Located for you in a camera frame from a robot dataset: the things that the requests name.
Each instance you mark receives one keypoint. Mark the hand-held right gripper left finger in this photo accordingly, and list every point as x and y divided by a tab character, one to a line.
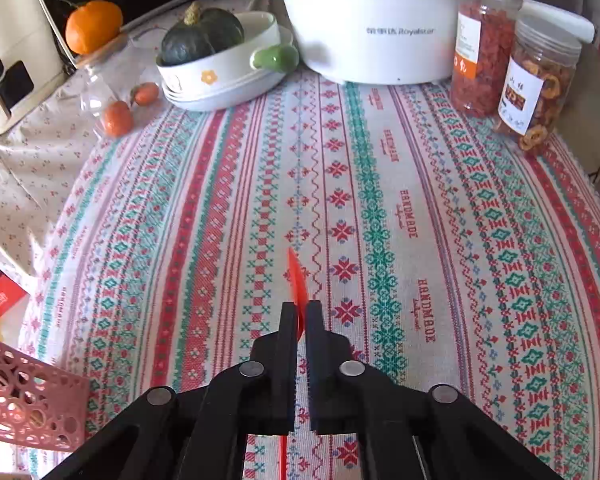
291	325

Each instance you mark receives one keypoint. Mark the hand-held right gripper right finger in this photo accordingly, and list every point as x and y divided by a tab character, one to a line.
312	325

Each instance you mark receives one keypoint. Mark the red plastic spoon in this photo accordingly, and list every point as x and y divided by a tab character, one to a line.
296	282

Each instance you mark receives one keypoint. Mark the pink perforated plastic basket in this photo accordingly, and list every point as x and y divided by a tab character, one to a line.
30	395

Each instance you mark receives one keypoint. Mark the striped patterned tablecloth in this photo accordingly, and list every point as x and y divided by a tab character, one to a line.
380	240

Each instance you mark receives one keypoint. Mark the white flower print dish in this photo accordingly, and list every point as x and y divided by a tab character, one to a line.
220	80

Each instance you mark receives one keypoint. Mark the small orange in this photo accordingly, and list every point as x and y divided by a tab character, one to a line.
117	119
145	94

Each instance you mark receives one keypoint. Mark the red box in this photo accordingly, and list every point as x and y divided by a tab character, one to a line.
0	297

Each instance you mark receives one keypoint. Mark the white electric cooking pot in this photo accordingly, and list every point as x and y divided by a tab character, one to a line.
370	30

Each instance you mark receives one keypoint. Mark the dark green squash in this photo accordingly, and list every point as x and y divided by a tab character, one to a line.
200	35

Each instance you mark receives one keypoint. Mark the clear glass jar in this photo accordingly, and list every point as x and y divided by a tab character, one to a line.
97	85

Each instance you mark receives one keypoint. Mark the jar of red dried fruit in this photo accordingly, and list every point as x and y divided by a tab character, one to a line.
482	55

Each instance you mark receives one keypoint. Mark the jar of dried fruit rings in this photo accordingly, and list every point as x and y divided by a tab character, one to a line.
535	90

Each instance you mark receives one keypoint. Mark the large orange with stem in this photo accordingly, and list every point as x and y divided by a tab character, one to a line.
94	27

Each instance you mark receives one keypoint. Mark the cream air fryer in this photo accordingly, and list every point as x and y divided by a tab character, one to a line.
10	45

